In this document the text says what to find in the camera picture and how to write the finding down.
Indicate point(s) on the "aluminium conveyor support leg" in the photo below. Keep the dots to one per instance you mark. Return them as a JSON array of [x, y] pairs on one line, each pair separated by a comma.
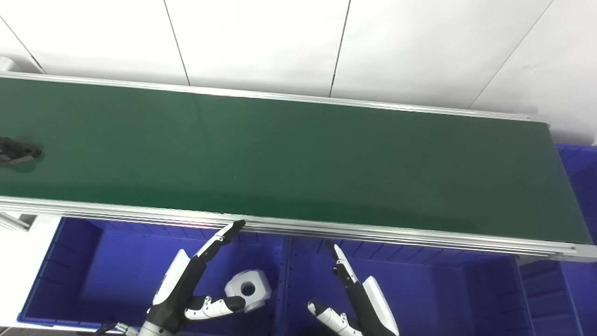
[[14, 221]]

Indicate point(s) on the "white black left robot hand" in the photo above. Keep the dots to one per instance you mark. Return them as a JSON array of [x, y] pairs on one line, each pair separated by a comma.
[[175, 289]]

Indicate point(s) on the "green conveyor belt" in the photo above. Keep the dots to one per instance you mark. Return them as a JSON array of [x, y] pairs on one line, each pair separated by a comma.
[[298, 163], [373, 234]]

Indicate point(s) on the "white plastic part with hole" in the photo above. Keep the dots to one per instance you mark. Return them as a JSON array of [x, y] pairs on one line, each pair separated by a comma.
[[259, 282]]

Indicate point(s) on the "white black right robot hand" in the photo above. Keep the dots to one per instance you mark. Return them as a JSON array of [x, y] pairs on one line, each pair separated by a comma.
[[373, 308]]

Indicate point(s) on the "blue plastic bin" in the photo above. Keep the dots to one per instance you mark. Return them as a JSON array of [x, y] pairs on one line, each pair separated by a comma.
[[583, 177], [419, 298], [116, 270]]

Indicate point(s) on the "black plastic part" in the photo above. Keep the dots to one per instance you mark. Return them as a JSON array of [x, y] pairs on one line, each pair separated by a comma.
[[16, 151]]

